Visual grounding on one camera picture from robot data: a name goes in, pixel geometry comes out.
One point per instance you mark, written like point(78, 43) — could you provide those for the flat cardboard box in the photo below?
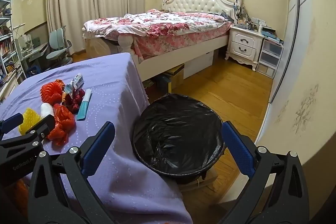
point(207, 180)

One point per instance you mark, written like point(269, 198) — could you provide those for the white storage box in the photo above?
point(197, 66)

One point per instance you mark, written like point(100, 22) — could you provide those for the black and yellow box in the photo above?
point(174, 79)

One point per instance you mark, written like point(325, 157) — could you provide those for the stack of books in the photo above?
point(271, 35)

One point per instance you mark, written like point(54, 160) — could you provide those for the white bookshelf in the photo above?
point(6, 43)

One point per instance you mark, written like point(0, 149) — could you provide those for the white sliding wardrobe door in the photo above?
point(291, 16)

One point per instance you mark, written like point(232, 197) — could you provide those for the dark red fabric pouch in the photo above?
point(74, 103)

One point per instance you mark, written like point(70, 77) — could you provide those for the grey study desk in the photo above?
point(36, 49)

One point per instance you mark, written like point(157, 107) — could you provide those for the pink floral blanket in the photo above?
point(157, 24)

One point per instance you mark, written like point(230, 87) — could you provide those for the white and blue printed pouch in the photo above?
point(78, 79)

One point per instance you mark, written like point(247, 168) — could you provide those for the yellow foam fruit net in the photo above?
point(30, 119)

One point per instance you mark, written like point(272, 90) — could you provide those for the white nightstand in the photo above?
point(244, 43)

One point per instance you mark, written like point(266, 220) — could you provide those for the red plastic mesh bag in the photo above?
point(63, 121)

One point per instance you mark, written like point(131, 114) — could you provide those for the blue plastic stool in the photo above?
point(32, 70)

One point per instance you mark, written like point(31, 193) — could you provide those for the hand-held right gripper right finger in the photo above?
point(237, 148)

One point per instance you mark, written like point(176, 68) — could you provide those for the cluster of small toiletries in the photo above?
point(244, 18)

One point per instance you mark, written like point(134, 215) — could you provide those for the teal white tube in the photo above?
point(84, 106)

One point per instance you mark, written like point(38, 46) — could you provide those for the small white roll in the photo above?
point(46, 109)

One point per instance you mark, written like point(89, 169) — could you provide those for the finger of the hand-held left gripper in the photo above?
point(11, 121)
point(44, 123)

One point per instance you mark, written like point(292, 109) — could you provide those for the clear plastic drawer unit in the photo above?
point(270, 56)

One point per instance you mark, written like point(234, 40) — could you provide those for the orange foam fruit net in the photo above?
point(51, 91)

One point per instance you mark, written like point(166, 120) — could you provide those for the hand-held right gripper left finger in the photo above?
point(99, 142)

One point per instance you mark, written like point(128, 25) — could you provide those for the white desk lamp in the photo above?
point(17, 28)

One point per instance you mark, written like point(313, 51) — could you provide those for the bed with floral quilt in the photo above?
point(199, 1)

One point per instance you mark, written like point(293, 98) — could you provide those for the purple tablecloth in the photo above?
point(110, 77)

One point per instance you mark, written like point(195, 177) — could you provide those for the purple paper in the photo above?
point(69, 87)

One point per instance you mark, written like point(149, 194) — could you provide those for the green desk chair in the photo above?
point(56, 37)

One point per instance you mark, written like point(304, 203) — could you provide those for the black lined trash bin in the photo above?
point(178, 129)

